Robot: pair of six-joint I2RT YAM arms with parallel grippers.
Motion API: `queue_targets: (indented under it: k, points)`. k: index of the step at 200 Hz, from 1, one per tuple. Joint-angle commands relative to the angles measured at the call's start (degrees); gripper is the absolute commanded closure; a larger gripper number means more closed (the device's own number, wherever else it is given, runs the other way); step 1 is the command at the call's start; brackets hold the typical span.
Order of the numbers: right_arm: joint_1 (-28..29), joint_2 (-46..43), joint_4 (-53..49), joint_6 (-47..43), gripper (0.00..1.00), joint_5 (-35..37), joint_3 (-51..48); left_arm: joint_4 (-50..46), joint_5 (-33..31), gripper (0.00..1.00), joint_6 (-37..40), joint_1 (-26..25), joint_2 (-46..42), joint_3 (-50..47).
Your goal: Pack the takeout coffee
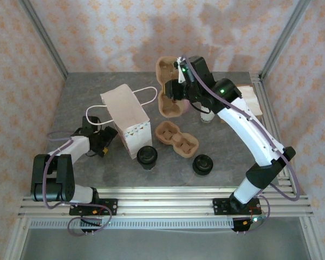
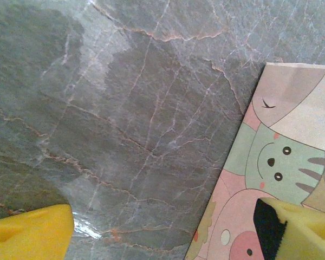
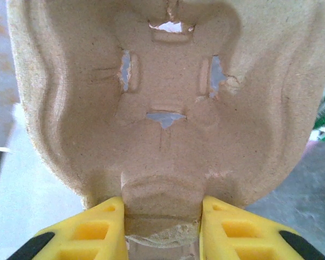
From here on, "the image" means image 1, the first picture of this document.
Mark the brown pulp cup carrier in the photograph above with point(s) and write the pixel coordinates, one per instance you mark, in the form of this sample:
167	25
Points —
162	135
173	108

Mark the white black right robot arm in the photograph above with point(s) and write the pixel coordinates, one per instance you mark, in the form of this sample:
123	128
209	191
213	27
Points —
249	130

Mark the white paper carry bag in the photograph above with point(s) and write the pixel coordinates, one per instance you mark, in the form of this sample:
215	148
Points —
130	113

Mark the white paper cup stack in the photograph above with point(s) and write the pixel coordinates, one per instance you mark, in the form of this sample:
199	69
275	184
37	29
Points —
206	117

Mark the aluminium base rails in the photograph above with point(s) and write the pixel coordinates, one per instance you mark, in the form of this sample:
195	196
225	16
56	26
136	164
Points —
165	200

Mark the aluminium side rail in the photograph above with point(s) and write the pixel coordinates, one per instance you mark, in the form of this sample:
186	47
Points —
264	103

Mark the aluminium frame post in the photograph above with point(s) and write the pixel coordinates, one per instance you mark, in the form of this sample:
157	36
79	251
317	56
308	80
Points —
44	35
285	35

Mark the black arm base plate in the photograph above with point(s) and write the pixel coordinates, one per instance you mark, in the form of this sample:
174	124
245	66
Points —
219	207
111	207

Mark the white paper napkin stack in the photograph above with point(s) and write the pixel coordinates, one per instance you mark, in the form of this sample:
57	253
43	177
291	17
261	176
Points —
250	100

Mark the aluminium frame leg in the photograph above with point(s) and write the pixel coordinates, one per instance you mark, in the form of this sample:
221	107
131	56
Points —
17	238
311	241

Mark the black electronics box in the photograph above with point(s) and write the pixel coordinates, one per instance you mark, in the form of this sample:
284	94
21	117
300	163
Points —
243	224
92	223

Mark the black lid right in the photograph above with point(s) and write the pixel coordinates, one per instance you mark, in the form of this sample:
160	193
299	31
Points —
203	163

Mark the black lidded coffee cup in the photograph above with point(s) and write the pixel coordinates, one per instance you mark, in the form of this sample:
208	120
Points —
147	155

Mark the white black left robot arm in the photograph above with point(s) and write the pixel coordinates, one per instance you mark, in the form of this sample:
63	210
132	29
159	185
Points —
54	178

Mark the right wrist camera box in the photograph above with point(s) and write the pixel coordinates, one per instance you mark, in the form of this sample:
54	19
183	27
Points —
182	75

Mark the brown cardboard napkin box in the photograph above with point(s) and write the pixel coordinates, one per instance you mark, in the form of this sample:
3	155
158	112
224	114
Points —
260	116

